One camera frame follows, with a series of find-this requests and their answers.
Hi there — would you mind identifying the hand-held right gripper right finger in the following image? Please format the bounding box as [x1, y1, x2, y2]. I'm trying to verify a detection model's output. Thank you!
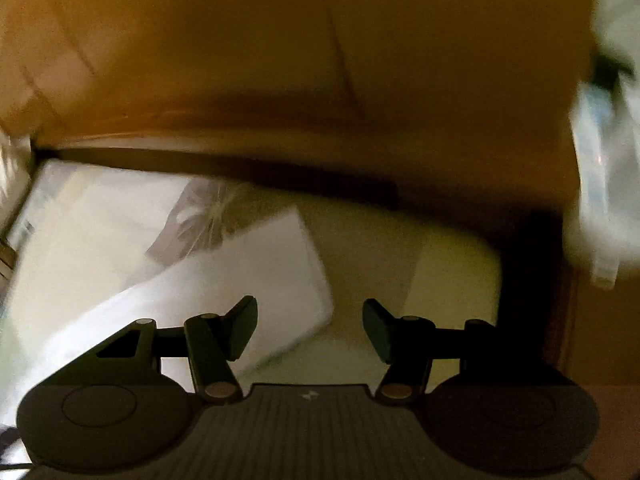
[362, 298, 506, 405]

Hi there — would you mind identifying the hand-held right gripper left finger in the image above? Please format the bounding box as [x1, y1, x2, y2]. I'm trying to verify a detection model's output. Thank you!
[75, 295, 258, 405]

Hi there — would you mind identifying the white plastic bag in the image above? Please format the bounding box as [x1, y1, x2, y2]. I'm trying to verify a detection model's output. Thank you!
[564, 0, 640, 291]

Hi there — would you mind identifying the wooden headboard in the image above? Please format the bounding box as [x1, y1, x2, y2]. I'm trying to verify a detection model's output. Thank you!
[0, 0, 601, 211]

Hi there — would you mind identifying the white printed t-shirt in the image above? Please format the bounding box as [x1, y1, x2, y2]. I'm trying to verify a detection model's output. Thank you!
[0, 207, 335, 428]

